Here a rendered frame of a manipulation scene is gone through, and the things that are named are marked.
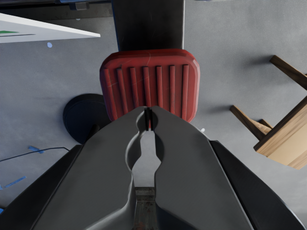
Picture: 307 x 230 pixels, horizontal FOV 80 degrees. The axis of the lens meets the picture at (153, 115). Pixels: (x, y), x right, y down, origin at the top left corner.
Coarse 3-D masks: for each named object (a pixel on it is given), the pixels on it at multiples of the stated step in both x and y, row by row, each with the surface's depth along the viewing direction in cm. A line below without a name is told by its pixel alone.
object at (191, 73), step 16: (176, 48) 12; (112, 64) 12; (128, 64) 12; (144, 64) 12; (160, 64) 12; (176, 64) 12; (192, 64) 12; (112, 80) 13; (128, 80) 13; (144, 80) 12; (160, 80) 12; (176, 80) 13; (192, 80) 12; (112, 96) 13; (128, 96) 13; (144, 96) 13; (160, 96) 13; (176, 96) 13; (192, 96) 13; (112, 112) 14; (176, 112) 14; (192, 112) 14
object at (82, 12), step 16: (0, 0) 22; (16, 0) 22; (32, 0) 24; (48, 0) 59; (64, 0) 20; (80, 0) 20; (96, 0) 20; (32, 16) 76; (48, 16) 76; (64, 16) 76; (80, 16) 75; (96, 16) 75; (112, 16) 75
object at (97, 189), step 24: (120, 120) 10; (144, 120) 11; (96, 144) 8; (120, 144) 8; (72, 168) 7; (96, 168) 7; (120, 168) 7; (72, 192) 6; (96, 192) 6; (120, 192) 6; (48, 216) 6; (72, 216) 6; (96, 216) 6; (120, 216) 6
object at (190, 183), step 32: (160, 128) 9; (192, 128) 9; (160, 160) 9; (192, 160) 7; (160, 192) 6; (192, 192) 6; (224, 192) 6; (160, 224) 6; (192, 224) 5; (224, 224) 5
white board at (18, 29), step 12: (0, 24) 34; (12, 24) 35; (24, 24) 36; (36, 24) 39; (48, 24) 44; (0, 36) 54; (12, 36) 57; (24, 36) 59; (36, 36) 61; (48, 36) 64; (60, 36) 67; (72, 36) 70; (84, 36) 73; (96, 36) 77
